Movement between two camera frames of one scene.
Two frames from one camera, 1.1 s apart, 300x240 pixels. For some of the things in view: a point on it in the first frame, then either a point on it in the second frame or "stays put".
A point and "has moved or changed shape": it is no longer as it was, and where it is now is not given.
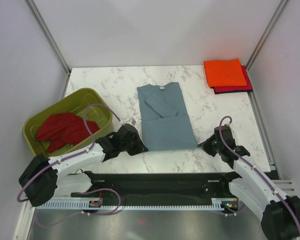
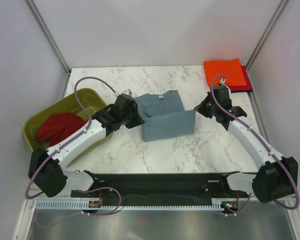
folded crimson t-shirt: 247,88 stays put
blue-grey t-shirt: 165,122 has moved or changed shape
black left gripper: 140,147 to 138,120
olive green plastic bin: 75,103 stays put
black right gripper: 205,146 to 201,108
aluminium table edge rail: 263,136 stays put
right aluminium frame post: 274,18 stays put
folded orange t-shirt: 226,72 stays put
